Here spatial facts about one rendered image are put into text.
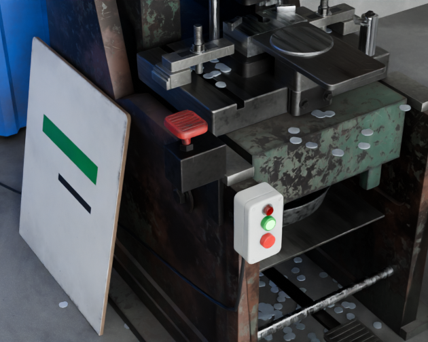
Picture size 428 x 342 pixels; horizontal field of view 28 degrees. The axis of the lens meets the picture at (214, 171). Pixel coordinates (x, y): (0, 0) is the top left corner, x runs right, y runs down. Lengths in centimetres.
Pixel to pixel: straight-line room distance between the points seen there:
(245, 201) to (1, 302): 97
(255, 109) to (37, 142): 80
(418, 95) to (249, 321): 59
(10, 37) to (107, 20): 98
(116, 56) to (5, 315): 76
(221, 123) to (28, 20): 130
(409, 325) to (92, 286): 78
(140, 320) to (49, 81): 63
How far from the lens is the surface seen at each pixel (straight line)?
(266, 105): 168
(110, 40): 188
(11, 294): 231
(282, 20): 179
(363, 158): 180
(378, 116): 177
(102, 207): 200
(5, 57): 280
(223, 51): 173
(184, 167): 148
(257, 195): 151
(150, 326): 212
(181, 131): 144
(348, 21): 191
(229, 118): 164
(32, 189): 236
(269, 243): 155
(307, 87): 168
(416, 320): 218
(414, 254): 201
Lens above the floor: 151
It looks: 34 degrees down
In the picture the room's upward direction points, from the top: 1 degrees counter-clockwise
